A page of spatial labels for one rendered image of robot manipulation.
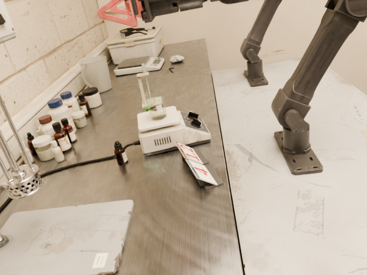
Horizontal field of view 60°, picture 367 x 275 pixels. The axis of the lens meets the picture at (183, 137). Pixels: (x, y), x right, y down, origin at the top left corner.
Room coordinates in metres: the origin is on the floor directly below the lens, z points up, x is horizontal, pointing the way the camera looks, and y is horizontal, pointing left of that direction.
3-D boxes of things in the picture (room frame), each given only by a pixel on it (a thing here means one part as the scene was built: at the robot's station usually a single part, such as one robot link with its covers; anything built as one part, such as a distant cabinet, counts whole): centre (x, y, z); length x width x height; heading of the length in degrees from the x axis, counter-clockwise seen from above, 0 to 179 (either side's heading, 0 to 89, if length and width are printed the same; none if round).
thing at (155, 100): (0.85, 0.06, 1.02); 0.06 x 0.05 x 0.08; 46
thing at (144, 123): (0.85, 0.06, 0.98); 0.12 x 0.12 x 0.01; 4
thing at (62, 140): (0.93, 0.38, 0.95); 0.04 x 0.04 x 0.10
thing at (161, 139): (0.85, 0.04, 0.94); 0.22 x 0.13 x 0.08; 94
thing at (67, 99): (1.17, 0.41, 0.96); 0.06 x 0.06 x 0.11
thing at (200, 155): (0.73, -0.01, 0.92); 0.09 x 0.06 x 0.04; 12
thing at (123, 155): (0.78, 0.18, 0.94); 0.03 x 0.03 x 0.07
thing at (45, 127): (0.97, 0.43, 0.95); 0.06 x 0.06 x 0.11
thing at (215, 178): (0.63, -0.03, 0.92); 0.09 x 0.06 x 0.04; 12
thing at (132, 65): (1.78, 0.17, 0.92); 0.26 x 0.19 x 0.05; 80
